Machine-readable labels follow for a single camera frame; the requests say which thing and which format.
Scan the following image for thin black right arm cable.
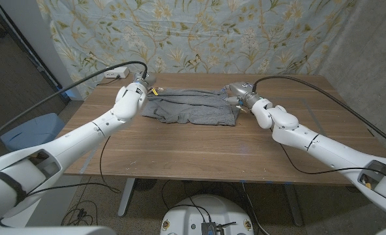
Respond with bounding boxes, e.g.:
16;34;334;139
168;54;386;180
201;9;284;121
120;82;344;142
279;143;386;190

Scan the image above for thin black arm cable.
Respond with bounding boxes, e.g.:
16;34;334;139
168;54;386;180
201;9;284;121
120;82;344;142
279;143;386;190
26;136;121;196

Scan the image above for small grey box on torso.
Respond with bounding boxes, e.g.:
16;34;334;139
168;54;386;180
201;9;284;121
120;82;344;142
201;221;218;235

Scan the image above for floral printed backdrop cloth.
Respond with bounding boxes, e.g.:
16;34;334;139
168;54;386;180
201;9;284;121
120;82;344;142
36;0;357;99

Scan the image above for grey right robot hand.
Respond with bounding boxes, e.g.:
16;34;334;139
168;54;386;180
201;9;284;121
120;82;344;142
224;81;262;108

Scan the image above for grey shorts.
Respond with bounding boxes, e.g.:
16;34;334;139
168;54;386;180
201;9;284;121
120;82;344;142
140;87;241;127

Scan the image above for white table leg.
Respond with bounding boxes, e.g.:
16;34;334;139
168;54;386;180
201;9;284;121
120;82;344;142
117;178;137;218

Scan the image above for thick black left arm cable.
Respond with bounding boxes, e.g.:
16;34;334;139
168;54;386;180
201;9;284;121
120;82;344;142
0;61;148;146

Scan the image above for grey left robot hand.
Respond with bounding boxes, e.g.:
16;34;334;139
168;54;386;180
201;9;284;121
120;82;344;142
132;71;157;94

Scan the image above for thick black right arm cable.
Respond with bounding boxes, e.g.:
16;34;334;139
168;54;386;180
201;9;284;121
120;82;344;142
252;75;386;151

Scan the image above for black power strip cable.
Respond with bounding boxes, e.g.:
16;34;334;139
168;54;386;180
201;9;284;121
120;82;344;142
96;76;121;87

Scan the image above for white power strip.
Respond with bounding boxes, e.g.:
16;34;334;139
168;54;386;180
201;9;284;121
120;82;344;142
102;66;130;79

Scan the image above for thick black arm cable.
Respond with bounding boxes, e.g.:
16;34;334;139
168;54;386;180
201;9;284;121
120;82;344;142
252;75;386;151
0;61;148;146

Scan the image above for grey table leg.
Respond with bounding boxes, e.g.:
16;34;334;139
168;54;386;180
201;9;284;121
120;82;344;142
284;184;304;227

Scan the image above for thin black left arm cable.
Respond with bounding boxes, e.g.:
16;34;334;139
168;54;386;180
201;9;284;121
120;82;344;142
26;136;121;196

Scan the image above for blue plastic bin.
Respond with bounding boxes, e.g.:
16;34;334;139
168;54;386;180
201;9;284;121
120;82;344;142
0;112;66;153

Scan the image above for black cable on torso base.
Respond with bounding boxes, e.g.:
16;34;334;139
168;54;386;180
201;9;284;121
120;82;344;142
161;179;213;223

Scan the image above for white robot torso base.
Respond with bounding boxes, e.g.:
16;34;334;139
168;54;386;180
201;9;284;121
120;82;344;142
160;195;255;235

